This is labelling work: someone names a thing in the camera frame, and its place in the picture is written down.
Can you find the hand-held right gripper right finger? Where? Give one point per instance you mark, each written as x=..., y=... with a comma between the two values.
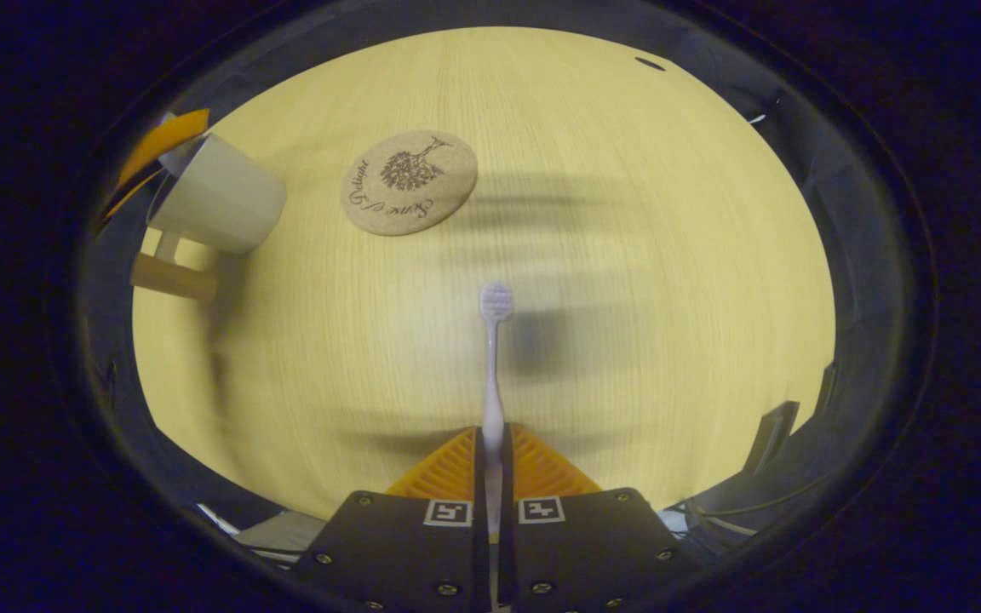
x=508, y=477

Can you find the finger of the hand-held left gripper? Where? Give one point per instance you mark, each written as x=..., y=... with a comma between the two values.
x=163, y=140
x=175, y=278

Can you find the white toothbrush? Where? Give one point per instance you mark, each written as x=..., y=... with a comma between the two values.
x=493, y=383

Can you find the round cork coaster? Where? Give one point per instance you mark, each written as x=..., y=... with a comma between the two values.
x=410, y=182

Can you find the light wooden desktop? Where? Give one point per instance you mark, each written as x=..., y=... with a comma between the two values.
x=627, y=255

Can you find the white cup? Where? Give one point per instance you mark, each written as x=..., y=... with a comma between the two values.
x=226, y=200

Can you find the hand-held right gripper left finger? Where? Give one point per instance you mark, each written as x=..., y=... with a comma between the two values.
x=479, y=477

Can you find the black box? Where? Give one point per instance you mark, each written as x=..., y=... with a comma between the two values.
x=826, y=392

